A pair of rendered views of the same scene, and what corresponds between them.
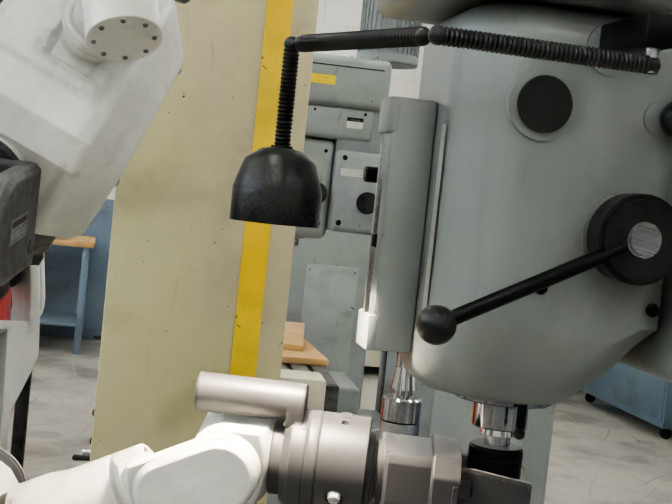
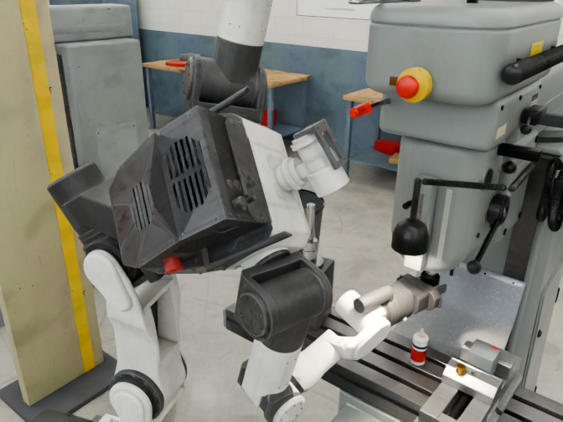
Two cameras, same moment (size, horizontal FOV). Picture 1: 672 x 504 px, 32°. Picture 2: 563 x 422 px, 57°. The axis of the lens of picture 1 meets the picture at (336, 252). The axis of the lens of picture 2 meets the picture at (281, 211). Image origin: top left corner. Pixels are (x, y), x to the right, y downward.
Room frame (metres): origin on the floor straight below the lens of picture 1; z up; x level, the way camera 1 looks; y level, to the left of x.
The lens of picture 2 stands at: (0.39, 0.86, 1.93)
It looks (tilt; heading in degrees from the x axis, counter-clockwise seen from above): 24 degrees down; 319
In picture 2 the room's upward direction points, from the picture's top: 1 degrees clockwise
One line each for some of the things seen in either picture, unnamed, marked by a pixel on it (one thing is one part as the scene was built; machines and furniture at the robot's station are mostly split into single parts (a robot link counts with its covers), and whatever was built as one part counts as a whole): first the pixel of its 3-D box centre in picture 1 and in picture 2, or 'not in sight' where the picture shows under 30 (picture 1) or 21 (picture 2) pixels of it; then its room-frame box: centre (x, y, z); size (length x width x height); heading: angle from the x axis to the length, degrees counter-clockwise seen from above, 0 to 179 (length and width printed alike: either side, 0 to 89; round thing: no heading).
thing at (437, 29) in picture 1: (546, 50); (522, 176); (0.81, -0.13, 1.58); 0.17 x 0.01 x 0.01; 103
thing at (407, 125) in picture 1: (396, 224); (420, 223); (0.97, -0.05, 1.45); 0.04 x 0.04 x 0.21; 11
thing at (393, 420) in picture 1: (399, 428); (309, 251); (1.36, -0.10, 1.19); 0.05 x 0.05 x 0.06
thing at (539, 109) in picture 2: not in sight; (529, 119); (0.87, -0.25, 1.66); 0.12 x 0.04 x 0.04; 101
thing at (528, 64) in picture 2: not in sight; (543, 59); (0.86, -0.22, 1.79); 0.45 x 0.04 x 0.04; 101
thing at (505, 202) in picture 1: (528, 208); (443, 197); (0.99, -0.16, 1.47); 0.21 x 0.19 x 0.32; 11
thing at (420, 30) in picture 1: (365, 39); (467, 184); (0.85, -0.01, 1.58); 0.17 x 0.01 x 0.01; 38
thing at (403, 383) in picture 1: (407, 350); (310, 222); (1.36, -0.10, 1.29); 0.03 x 0.03 x 0.11
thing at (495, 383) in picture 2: not in sight; (472, 380); (0.83, -0.13, 1.06); 0.12 x 0.06 x 0.04; 9
